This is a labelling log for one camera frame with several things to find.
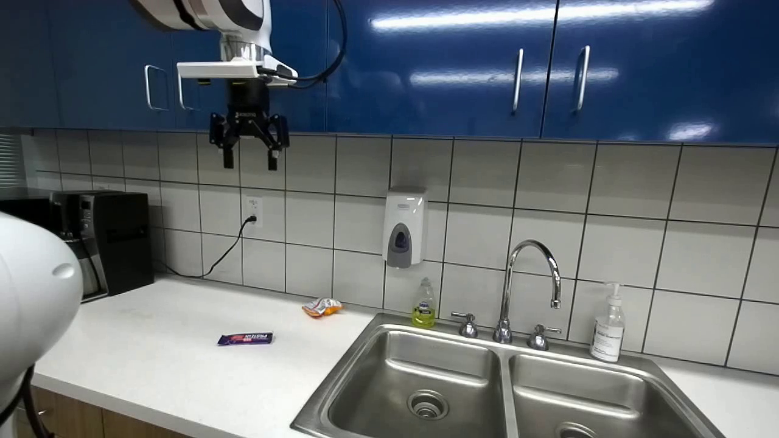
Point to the orange snack packet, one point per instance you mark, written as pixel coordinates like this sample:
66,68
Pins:
321,307

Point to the blue cabinet door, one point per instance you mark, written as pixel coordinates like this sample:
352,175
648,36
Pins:
439,105
304,110
690,64
28,64
97,64

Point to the stainless steel double sink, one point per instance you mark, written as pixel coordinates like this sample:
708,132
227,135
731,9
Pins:
441,365

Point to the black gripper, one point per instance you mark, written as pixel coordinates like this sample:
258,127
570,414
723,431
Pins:
245,101

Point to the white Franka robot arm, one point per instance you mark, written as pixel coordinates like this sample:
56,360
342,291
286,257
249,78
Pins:
227,12

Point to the chrome faucet knob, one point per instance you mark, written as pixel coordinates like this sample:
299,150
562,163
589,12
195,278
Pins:
468,328
539,340

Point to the clear pump soap bottle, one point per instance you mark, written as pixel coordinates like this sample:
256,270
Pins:
606,336

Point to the chrome gooseneck faucet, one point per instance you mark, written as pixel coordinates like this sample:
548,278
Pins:
503,301

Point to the black countertop appliance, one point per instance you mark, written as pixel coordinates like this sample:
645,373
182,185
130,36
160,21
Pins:
122,245

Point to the purple chocolate bar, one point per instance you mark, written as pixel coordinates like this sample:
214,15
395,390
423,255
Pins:
243,340

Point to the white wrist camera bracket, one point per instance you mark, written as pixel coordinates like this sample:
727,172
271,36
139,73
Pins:
234,68

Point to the silver coffee carafe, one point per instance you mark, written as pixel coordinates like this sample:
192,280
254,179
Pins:
93,270

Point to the white wall outlet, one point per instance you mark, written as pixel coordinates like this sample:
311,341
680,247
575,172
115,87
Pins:
251,203

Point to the white wall soap dispenser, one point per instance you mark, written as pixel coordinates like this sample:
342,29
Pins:
404,219

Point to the wooden base cabinet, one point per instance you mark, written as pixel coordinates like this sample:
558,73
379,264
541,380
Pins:
74,418

